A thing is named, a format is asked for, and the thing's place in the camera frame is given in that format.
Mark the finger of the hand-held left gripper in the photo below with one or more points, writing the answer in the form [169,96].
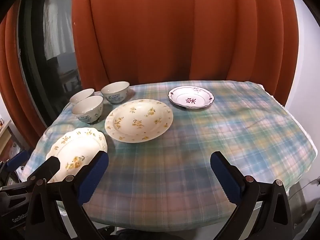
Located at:
[17,160]
[48,167]

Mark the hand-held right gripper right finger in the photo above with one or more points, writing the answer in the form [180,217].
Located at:
[226,177]

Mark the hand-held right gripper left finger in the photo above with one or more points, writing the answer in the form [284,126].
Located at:
[92,177]

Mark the scalloped yellow floral plate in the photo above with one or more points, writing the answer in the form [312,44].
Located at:
[75,145]

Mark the large round yellow floral plate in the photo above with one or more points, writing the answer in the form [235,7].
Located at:
[130,130]

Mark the blue patterned ceramic bowl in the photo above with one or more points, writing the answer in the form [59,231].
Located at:
[87,115]
[115,89]
[80,95]

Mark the red patterned scalloped plate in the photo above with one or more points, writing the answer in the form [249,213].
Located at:
[182,95]

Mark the cream shelf unit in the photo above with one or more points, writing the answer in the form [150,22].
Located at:
[5,132]

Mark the pastel plaid tablecloth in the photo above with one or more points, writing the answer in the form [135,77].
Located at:
[187,155]

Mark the dark glass window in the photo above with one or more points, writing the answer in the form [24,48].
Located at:
[35,55]

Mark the orange curtain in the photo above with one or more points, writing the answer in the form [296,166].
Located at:
[162,30]

